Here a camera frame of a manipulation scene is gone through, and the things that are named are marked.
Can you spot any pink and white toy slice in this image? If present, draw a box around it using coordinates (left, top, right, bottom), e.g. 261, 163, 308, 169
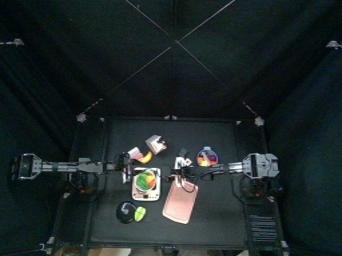
128, 146, 146, 162

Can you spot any bowl with green orange food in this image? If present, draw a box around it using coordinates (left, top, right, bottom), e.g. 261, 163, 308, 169
134, 169, 158, 193

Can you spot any yellow orange toy fruit piece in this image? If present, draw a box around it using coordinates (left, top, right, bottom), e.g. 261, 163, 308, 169
138, 151, 154, 165

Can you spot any pink cutting board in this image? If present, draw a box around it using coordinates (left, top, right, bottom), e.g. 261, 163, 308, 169
161, 179, 201, 225

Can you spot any clear bottle with coloured contents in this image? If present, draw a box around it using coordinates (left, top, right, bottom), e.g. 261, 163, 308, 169
196, 146, 220, 168

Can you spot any lime green toy piece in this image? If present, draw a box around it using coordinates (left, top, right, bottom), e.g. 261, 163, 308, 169
134, 206, 148, 223

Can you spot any white label sticker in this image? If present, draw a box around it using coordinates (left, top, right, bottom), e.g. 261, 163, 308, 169
249, 214, 278, 243

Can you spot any black cable loop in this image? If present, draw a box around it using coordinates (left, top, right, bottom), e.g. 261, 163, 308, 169
181, 179, 200, 194

